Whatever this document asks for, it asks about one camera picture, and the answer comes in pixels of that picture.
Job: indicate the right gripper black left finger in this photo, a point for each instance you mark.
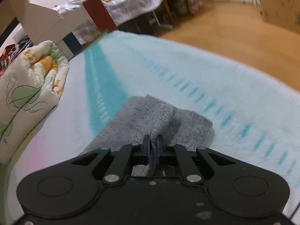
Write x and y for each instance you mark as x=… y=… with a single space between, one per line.
x=112 y=167

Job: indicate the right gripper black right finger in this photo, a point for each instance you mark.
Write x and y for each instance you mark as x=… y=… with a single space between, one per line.
x=193 y=167

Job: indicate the grey speckled pants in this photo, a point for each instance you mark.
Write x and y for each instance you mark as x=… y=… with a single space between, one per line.
x=141 y=116

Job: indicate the light blue patterned bed sheet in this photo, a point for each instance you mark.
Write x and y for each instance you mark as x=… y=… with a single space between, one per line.
x=255 y=117

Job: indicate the floral folded quilt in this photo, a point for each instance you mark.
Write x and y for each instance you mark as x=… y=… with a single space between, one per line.
x=30 y=88

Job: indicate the white wooden bed headboard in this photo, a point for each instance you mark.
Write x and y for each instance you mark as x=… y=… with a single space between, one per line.
x=41 y=24

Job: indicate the floral storage boxes stack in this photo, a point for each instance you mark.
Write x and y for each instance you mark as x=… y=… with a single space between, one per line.
x=185 y=7

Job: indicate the brown cardboard box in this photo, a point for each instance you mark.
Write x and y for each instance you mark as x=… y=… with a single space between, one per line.
x=283 y=13

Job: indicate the red wooden bed post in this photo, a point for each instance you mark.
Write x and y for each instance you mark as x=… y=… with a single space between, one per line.
x=99 y=15

